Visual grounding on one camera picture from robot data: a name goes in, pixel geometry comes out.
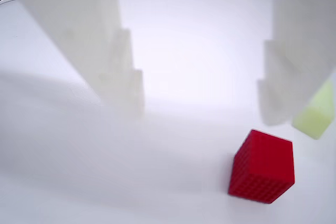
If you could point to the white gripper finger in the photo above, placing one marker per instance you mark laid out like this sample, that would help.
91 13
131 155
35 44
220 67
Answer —
302 37
78 24

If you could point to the red cube block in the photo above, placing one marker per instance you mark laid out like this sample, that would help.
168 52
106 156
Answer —
262 166

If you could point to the light green cube block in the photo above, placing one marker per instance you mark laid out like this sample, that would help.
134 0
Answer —
313 119

